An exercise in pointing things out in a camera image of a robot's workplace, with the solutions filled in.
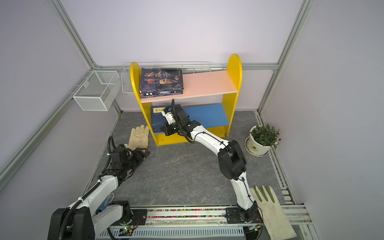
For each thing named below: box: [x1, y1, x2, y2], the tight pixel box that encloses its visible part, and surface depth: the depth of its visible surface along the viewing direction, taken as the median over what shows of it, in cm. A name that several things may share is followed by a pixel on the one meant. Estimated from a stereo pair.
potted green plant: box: [244, 124, 282, 157], surface depth 88 cm
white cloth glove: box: [250, 185, 298, 240], surface depth 74 cm
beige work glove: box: [128, 124, 150, 151], surface depth 107 cm
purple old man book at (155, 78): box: [139, 67, 184, 91], surface depth 74 cm
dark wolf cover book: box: [140, 90, 184, 97], surface depth 72 cm
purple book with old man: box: [139, 90, 184, 99], surface depth 72 cm
